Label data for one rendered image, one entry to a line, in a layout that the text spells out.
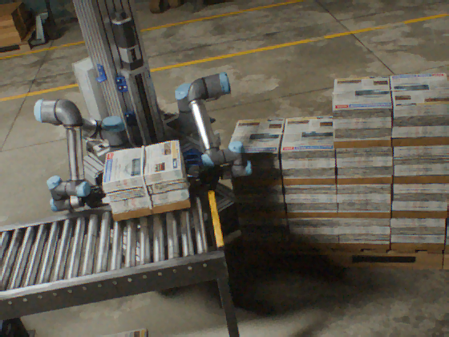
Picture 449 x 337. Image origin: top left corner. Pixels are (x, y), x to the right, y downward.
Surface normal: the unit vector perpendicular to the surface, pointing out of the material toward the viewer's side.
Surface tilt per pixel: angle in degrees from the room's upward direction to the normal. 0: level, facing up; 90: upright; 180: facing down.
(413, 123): 90
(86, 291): 90
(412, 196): 90
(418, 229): 90
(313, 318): 0
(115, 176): 3
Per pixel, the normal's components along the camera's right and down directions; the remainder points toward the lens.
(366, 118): -0.20, 0.56
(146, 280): 0.11, 0.53
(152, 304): -0.15, -0.83
